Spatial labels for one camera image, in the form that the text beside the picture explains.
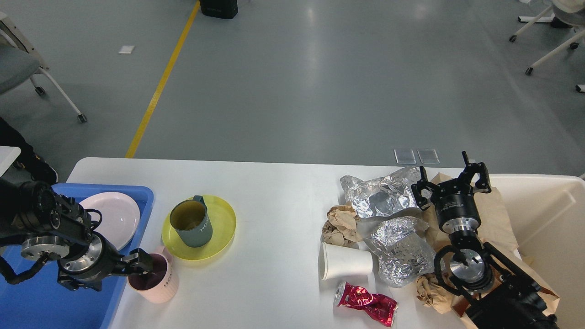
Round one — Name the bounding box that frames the white paper cup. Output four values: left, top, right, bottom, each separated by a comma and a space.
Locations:
318, 242, 373, 281

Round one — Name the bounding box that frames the brown paper bag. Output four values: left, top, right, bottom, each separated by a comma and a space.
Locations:
426, 176, 554, 327

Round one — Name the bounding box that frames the blue plastic tray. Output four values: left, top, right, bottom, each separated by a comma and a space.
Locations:
0, 183, 154, 329

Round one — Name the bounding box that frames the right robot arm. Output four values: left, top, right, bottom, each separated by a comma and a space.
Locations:
411, 151, 558, 329

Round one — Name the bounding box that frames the small crumpled brown paper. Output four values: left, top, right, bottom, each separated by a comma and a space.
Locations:
416, 274, 455, 314

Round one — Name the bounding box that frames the crumpled aluminium foil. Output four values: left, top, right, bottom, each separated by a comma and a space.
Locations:
364, 215, 436, 288
339, 167, 421, 219

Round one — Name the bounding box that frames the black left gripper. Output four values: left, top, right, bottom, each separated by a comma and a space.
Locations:
57, 233, 154, 292

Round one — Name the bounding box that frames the upper crumpled aluminium foil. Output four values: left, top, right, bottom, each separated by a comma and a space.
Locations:
339, 167, 421, 219

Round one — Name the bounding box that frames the dark green mug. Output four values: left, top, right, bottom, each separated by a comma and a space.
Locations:
170, 195, 213, 248

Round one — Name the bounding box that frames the left floor socket plate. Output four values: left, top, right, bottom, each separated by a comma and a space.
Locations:
394, 149, 417, 165

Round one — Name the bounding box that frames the white chair base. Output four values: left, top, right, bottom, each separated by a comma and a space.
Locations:
508, 0, 585, 76

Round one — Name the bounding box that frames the crushed red can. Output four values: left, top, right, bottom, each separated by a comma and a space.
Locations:
334, 281, 398, 327

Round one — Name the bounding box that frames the crumpled brown paper ball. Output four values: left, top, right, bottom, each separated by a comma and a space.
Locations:
321, 204, 363, 247

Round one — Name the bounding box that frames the floor socket plate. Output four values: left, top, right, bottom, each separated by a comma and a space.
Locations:
394, 149, 417, 165
416, 148, 441, 165

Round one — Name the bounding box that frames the grey office chair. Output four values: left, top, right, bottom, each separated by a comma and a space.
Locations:
0, 12, 87, 123

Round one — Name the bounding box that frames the right floor socket plate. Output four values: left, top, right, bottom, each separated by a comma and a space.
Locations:
416, 148, 441, 165

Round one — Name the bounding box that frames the white side table corner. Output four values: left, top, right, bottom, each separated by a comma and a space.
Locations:
0, 146, 21, 176

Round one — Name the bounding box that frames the lower crumpled aluminium foil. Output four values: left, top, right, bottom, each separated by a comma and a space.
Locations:
364, 215, 436, 288

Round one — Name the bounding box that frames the pink plate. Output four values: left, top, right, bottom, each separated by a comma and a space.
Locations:
80, 191, 140, 251

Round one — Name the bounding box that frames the yellow plastic plate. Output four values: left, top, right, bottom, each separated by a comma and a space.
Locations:
161, 195, 237, 261

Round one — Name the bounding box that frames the black box on floor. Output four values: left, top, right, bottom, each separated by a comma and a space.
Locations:
199, 0, 239, 19

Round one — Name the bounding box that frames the person in dark clothes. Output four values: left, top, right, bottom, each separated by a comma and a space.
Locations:
0, 118, 59, 185

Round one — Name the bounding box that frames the beige plastic bin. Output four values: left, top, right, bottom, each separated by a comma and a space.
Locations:
475, 174, 585, 329

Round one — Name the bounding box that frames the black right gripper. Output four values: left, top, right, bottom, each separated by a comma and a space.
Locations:
411, 151, 492, 235

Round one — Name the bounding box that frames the pink mug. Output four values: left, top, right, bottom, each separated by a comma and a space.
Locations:
127, 245, 179, 303

